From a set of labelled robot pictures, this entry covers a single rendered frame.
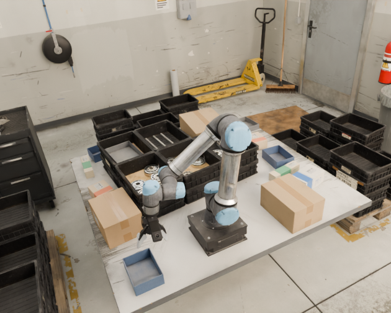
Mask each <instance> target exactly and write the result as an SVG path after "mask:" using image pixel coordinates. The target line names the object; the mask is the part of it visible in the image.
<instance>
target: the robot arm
mask: <svg viewBox="0 0 391 313"><path fill-rule="evenodd" d="M220 139H221V142H220V149H221V150H222V151H223V155H222V165H221V171H220V181H213V182H210V183H208V184H206V185H205V187H204V193H205V203H206V210H205V214H204V220H205V223H206V224H208V225H209V226H212V227H222V226H224V225H230V224H232V223H234V222H236V221H237V219H238V218H239V215H240V213H239V210H238V209H237V202H238V198H237V196H236V195H235V194H236V186H237V181H238V173H239V169H240V160H241V154H242V153H244V152H245V150H246V148H247V146H249V145H250V143H251V139H252V135H251V131H250V129H249V128H248V126H247V125H246V124H245V123H243V122H242V121H241V120H240V119H239V118H238V117H237V116H236V115H234V114H232V113H224V114H221V115H219V116H217V117H216V118H214V119H213V120H212V121H210V122H209V123H208V124H207V125H206V126H205V130H204V131H203V132H202V133H201V134H200V135H199V136H198V137H197V138H196V139H195V140H194V141H193V142H192V143H191V144H190V145H189V146H188V147H187V148H186V149H185V150H184V151H183V152H181V153H180V154H179V155H178V156H177V157H176V158H175V159H174V160H173V161H172V162H171V163H170V164H169V165H168V166H162V167H161V168H160V169H159V170H158V177H159V180H160V182H161V184H159V182H157V181H156V180H152V179H151V180H147V181H145V182H144V183H143V190H142V194H143V207H142V209H143V214H144V216H141V219H142V227H143V229H142V230H141V232H140V233H137V248H140V247H141V245H142V243H143V241H144V240H145V239H146V238H147V236H146V234H149V235H151V237H152V240H153V242H159V241H162V239H163V238H164V239H165V241H167V240H168V236H167V234H166V230H165V228H164V226H163V225H161V224H160V223H159V220H158V218H157V215H158V214H159V209H160V203H159V201H164V200H170V199H179V198H183V197H184V196H185V193H186V190H185V186H184V183H182V182H177V181H176V178H177V177H178V176H179V175H181V174H182V173H183V172H184V171H185V170H186V169H187V168H188V167H189V166H190V165H191V164H192V163H193V162H195V161H196V159H198V157H200V156H201V154H203V153H204V152H205V151H206V150H207V149H208V148H209V147H210V146H211V145H212V144H213V143H214V142H215V141H217V140H220Z"/></svg>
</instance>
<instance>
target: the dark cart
mask: <svg viewBox="0 0 391 313"><path fill-rule="evenodd" d="M0 116H6V117H7V120H9V122H6V123H5V124H3V125H2V127H4V130H3V131H2V132H1V134H0V197H4V196H8V195H11V194H14V193H18V192H21V191H25V190H29V191H30V196H31V199H32V200H33V201H34V203H35V205H38V204H41V203H44V202H47V201H48V202H49V205H51V207H52V208H54V207H55V205H54V202H53V199H56V197H55V191H54V188H53V182H52V177H51V173H50V169H49V166H48V163H47V160H46V158H45V155H44V152H43V150H42V146H41V144H40V141H39V139H38V136H37V133H36V131H35V127H34V125H33V122H32V119H31V117H30V114H29V111H28V108H27V106H22V107H17V108H13V109H8V110H4V111H0ZM2 127H1V128H2Z"/></svg>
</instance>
